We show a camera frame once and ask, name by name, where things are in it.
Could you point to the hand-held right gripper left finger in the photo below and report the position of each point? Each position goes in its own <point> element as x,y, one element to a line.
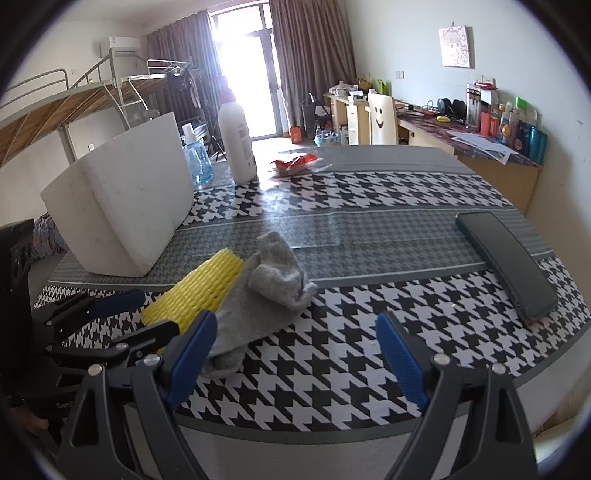
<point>194,355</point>

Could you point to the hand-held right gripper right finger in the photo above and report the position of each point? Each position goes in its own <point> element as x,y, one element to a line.
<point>401,360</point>

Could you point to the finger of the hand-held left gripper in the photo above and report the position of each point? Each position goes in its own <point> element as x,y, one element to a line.
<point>115,302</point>
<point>147,337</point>

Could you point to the yellow foam net sleeve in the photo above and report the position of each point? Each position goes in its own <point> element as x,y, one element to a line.
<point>198,290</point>

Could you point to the white foam box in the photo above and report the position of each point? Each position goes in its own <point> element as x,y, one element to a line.
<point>129,203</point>

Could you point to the grey sock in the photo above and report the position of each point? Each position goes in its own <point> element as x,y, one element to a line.
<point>272,286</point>

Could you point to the dark smartphone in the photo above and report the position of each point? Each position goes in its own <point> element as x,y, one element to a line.
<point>508,263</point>

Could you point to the blue mouthwash bottle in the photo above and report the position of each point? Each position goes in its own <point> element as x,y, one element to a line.
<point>197,161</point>

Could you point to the grey metal bunk bed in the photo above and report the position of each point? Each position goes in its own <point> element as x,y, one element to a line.
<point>55,110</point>
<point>161,74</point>

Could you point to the long wooden desk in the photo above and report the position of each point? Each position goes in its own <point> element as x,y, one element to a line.
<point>489,175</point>

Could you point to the white lotion bottle red pump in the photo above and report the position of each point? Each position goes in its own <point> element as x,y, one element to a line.
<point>238,138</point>

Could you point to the red snack packet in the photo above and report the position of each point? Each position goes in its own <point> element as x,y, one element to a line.
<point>293,165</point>

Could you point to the printed paper sheets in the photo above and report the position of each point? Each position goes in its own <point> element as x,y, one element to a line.
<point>485,147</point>

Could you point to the hanging dark clothes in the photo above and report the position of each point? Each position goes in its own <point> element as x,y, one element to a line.
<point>180,81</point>

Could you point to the grey trash bin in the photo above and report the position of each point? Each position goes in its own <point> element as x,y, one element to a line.
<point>325,138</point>

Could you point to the wooden chair with smiley face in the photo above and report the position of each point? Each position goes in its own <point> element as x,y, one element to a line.
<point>382,120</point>

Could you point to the row of toiletry bottles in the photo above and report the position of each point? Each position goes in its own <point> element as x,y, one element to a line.
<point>512,129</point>

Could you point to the black headphones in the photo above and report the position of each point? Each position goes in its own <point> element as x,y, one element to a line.
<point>450,108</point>

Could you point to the white air conditioner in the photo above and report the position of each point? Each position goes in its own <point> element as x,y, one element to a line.
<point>123,46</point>

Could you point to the brown curtain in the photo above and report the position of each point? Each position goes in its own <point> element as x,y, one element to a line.
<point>184,46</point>
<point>314,60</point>

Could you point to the glass balcony door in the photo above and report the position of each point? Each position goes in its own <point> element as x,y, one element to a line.
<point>244,60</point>

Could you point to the cartoon wall poster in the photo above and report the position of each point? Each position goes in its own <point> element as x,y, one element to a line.
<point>456,46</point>

